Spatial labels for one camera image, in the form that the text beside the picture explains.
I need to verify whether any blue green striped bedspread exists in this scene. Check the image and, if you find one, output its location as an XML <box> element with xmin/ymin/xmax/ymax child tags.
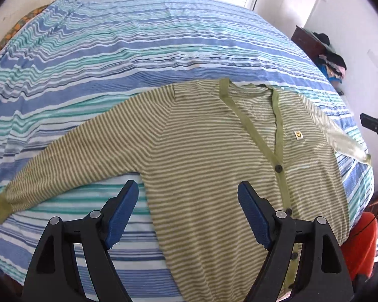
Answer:
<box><xmin>0</xmin><ymin>0</ymin><xmax>378</xmax><ymax>302</ymax></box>

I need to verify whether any person's orange clothing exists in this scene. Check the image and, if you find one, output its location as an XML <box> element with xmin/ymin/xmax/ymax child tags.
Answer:
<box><xmin>341</xmin><ymin>212</ymin><xmax>378</xmax><ymax>281</ymax></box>

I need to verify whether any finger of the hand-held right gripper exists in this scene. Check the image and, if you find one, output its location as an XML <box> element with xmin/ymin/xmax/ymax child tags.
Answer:
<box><xmin>360</xmin><ymin>112</ymin><xmax>378</xmax><ymax>143</ymax></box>

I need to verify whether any pile of clothes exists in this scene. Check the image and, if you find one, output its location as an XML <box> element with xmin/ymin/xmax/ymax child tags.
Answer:
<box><xmin>312</xmin><ymin>31</ymin><xmax>348</xmax><ymax>84</ymax></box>

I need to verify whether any dark wooden cabinet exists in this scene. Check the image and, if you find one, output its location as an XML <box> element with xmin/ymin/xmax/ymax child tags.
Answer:
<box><xmin>291</xmin><ymin>25</ymin><xmax>330</xmax><ymax>66</ymax></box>

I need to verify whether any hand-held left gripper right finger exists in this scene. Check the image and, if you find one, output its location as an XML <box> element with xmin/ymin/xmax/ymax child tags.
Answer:
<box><xmin>237</xmin><ymin>181</ymin><xmax>356</xmax><ymax>302</ymax></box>

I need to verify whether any green striped cardigan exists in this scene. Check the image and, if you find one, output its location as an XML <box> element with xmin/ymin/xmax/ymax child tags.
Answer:
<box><xmin>0</xmin><ymin>79</ymin><xmax>373</xmax><ymax>301</ymax></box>

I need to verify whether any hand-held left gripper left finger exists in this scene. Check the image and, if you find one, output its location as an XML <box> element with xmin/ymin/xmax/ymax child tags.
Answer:
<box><xmin>20</xmin><ymin>180</ymin><xmax>140</xmax><ymax>302</ymax></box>

